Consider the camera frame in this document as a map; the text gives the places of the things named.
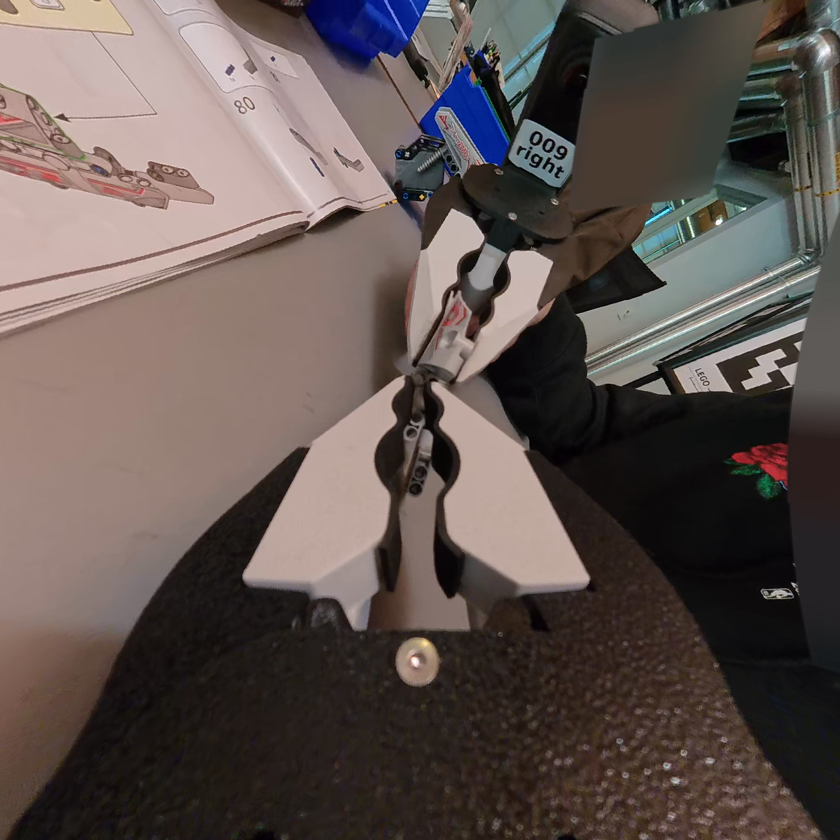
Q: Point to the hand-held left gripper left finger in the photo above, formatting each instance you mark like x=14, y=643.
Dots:
x=315, y=518

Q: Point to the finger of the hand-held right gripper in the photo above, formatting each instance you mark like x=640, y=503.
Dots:
x=518, y=295
x=436, y=275

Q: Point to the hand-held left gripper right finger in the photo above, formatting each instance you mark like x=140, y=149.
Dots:
x=518, y=518

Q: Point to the long grey brick assembly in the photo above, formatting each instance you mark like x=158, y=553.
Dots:
x=446, y=341

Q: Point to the person's right forearm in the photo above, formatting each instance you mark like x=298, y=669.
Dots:
x=558, y=394

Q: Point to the person's right hand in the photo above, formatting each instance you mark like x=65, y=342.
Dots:
x=541, y=315

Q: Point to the blue plastic bin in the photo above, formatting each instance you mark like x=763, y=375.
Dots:
x=472, y=118

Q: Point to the blue red brick vehicle model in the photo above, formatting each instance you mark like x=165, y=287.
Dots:
x=426, y=164

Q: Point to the person's black sweater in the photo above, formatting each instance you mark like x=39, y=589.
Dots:
x=689, y=525

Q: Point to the small blue bin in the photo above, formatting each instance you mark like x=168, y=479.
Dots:
x=367, y=23

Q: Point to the framed marker sign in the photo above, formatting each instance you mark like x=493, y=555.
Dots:
x=754, y=361

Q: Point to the brick instruction booklet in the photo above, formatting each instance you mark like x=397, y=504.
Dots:
x=131, y=164

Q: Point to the metal rail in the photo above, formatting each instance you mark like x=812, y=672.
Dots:
x=709, y=315

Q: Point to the silver ventilation duct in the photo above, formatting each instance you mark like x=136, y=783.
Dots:
x=814, y=98

